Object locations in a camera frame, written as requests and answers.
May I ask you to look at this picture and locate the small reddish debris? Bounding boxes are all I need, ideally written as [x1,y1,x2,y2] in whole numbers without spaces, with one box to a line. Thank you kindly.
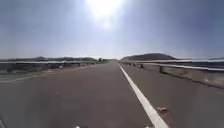
[156,106,169,113]

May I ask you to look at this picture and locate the dark hill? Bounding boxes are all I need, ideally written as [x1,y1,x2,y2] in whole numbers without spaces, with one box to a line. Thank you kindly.
[120,52,178,62]

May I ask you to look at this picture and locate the white painted road line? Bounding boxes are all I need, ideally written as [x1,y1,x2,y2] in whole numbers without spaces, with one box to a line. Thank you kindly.
[117,63,170,128]

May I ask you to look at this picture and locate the low distant hills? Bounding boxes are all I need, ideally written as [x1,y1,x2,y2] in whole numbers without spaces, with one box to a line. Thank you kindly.
[0,55,98,63]

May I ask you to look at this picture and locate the grey asphalt road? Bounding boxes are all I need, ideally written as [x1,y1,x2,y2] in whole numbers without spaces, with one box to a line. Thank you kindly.
[0,59,224,128]

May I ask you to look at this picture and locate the metal guardrail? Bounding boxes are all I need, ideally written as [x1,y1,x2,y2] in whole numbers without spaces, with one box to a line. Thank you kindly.
[0,59,108,75]
[119,58,224,88]

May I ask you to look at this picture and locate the faint white edge line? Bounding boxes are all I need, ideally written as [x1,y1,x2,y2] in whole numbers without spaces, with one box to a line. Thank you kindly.
[0,65,91,84]

